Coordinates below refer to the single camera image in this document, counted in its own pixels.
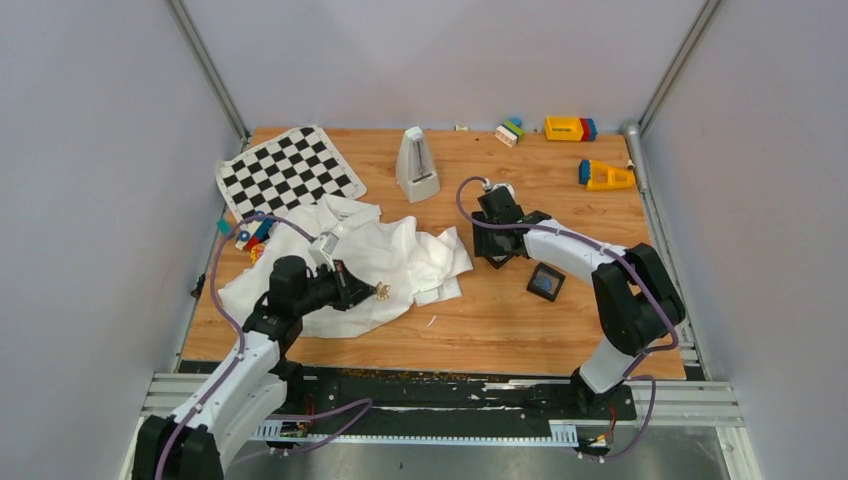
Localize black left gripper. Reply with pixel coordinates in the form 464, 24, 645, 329
294, 259, 376, 315

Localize gold leaf brooch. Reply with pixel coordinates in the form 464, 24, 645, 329
375, 282, 391, 302

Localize black square frame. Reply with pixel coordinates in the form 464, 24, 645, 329
482, 240, 515, 269

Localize white button-up shirt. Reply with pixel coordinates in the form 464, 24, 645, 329
218, 195, 473, 338

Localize black square frame box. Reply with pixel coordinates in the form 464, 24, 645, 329
526, 262, 566, 302

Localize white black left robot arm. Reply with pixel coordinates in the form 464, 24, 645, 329
131, 256, 377, 479

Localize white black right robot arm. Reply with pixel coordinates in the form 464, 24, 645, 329
467, 184, 686, 418

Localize white green blue blocks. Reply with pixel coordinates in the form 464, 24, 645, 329
494, 117, 524, 148

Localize white metronome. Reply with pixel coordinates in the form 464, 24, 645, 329
395, 126, 441, 203

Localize yellow orange round toy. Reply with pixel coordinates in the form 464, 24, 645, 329
250, 244, 265, 264

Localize yellow red blue block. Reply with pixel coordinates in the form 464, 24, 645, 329
544, 116, 598, 142

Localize yellow blue triangular toy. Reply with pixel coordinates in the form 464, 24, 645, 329
578, 159, 636, 191

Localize blue red toy car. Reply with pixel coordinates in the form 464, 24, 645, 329
235, 212, 274, 251

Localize black white checkerboard mat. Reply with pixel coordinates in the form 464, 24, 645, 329
215, 127, 367, 220

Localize teal small block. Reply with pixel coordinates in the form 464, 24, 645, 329
216, 218, 232, 238

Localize grey metal corner pipe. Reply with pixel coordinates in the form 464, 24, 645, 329
622, 120, 660, 220

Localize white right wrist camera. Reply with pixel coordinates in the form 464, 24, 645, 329
482, 179, 515, 196

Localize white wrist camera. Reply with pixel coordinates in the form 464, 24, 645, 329
308, 232, 339, 271
482, 179, 515, 196

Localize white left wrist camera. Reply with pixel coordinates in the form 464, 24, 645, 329
308, 232, 339, 271

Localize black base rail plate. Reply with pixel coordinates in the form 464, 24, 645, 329
270, 369, 637, 432

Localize white slotted cable duct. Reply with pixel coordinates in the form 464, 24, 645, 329
248, 419, 580, 448

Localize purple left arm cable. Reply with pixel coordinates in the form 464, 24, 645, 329
153, 212, 374, 480

